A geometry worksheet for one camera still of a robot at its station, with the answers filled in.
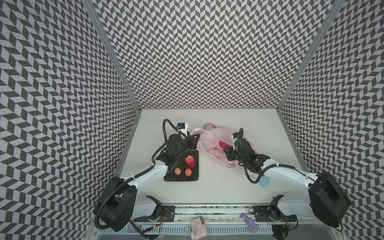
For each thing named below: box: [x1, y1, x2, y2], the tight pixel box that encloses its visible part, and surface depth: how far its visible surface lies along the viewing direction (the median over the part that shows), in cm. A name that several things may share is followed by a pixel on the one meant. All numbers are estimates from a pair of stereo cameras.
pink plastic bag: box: [190, 128, 238, 167], surface depth 84 cm
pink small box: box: [189, 216, 208, 240], surface depth 66 cm
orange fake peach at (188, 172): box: [185, 168, 193, 177], surface depth 84 cm
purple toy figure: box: [239, 213, 259, 234], surface depth 70 cm
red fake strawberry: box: [185, 155, 196, 168], surface depth 88 cm
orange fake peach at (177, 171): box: [174, 167, 182, 176], surface depth 86 cm
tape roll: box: [204, 123, 217, 131], surface depth 110 cm
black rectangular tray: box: [164, 149, 199, 182], surface depth 86 cm
